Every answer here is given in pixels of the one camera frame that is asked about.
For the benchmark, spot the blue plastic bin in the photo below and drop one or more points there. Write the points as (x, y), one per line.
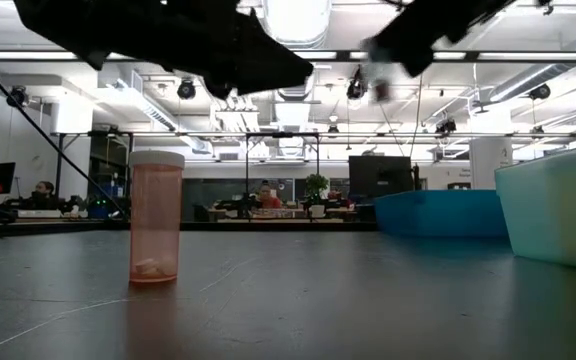
(438, 212)

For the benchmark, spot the large orange pill bottle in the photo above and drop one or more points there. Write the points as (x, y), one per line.
(155, 215)

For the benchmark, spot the white plant pot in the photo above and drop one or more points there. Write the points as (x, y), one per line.
(317, 211)

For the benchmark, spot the teal plastic bin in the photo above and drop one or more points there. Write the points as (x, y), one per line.
(558, 215)

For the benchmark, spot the wooden background table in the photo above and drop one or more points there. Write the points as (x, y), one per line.
(278, 218)

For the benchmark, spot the black ceiling spotlight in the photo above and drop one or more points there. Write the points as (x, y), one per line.
(186, 90)
(539, 92)
(445, 126)
(356, 87)
(18, 96)

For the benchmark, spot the black table mat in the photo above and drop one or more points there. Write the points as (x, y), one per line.
(318, 300)

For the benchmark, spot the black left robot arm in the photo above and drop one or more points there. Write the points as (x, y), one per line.
(93, 25)

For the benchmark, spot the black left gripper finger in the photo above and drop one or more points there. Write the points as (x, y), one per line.
(273, 65)

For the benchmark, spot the person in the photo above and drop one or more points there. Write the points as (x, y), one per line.
(44, 196)
(269, 200)

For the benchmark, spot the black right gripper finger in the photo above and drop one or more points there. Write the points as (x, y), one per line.
(408, 50)

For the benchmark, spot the large black monitor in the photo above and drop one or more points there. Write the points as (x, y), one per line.
(380, 177)

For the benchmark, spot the green potted plant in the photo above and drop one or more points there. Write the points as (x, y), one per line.
(316, 187)

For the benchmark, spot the black background rig frame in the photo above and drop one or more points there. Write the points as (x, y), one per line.
(247, 175)

